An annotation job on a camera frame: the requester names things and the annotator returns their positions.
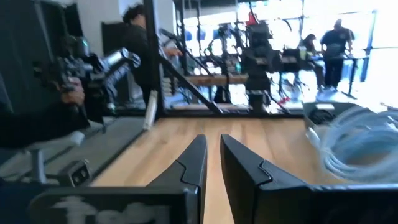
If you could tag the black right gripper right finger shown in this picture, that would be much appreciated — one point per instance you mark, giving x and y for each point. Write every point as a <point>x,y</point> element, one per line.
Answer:
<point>245,174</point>

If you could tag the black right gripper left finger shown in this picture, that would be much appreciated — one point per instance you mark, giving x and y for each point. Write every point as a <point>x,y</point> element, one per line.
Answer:
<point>192,168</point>

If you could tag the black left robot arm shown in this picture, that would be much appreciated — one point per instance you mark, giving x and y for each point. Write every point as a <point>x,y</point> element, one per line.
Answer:
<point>258,62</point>

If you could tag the white cylindrical tube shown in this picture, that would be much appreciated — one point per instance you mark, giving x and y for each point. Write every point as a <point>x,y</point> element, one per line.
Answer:
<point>150,109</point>

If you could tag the dark teal plastic bin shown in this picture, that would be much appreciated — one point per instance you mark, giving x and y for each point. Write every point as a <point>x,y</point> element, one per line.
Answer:
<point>342,109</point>

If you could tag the person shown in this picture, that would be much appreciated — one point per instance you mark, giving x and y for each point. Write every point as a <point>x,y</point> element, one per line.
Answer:
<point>136,46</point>
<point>31,124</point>
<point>311,46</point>
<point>335,46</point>

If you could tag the grey chair armrest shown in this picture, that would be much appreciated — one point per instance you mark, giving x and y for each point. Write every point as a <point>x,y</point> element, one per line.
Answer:
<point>56,141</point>

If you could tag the person's hand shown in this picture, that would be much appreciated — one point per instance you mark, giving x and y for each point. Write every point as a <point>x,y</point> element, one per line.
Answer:
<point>73,93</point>

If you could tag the black aluminium table frame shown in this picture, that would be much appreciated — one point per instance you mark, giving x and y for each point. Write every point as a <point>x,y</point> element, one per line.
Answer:
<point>154,62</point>

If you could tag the black handheld camera rig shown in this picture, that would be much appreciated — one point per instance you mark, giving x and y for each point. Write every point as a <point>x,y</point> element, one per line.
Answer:
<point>99,68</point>

